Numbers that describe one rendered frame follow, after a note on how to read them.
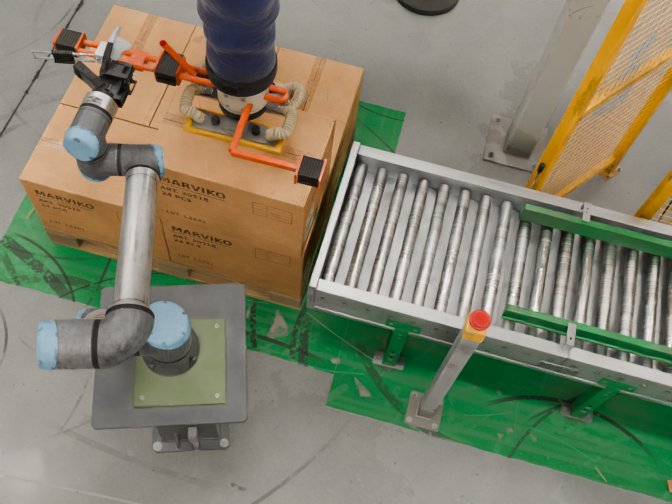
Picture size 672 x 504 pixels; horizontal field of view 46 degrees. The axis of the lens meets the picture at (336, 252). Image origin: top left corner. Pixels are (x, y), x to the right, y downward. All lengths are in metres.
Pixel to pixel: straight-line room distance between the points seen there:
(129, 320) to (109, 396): 0.85
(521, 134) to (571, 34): 0.71
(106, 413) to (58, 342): 0.84
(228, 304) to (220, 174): 0.46
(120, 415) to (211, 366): 0.33
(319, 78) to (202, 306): 1.29
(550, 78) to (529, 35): 1.06
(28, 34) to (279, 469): 2.67
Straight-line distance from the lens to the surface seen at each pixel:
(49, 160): 3.43
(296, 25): 4.54
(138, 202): 2.10
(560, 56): 3.61
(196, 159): 2.85
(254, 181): 2.78
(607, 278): 3.32
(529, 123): 3.96
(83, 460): 3.46
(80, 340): 1.88
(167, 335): 2.43
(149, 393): 2.67
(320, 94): 3.53
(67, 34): 2.84
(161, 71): 2.69
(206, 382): 2.66
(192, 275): 3.65
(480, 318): 2.52
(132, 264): 1.99
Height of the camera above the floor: 3.29
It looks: 62 degrees down
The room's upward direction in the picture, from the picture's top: 9 degrees clockwise
